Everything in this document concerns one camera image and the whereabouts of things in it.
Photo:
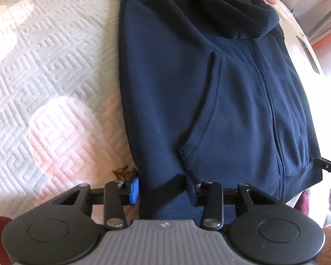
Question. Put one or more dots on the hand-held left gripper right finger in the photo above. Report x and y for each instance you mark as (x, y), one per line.
(209, 196)

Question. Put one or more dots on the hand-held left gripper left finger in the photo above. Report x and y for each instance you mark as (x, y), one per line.
(133, 190)

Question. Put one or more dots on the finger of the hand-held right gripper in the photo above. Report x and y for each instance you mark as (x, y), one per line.
(329, 165)

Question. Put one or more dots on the navy striped hoodie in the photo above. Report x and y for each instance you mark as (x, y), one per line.
(209, 88)

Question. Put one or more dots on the dark tablet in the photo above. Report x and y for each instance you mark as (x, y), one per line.
(309, 53)

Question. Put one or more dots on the floral quilted bedspread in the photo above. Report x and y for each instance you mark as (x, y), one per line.
(58, 74)

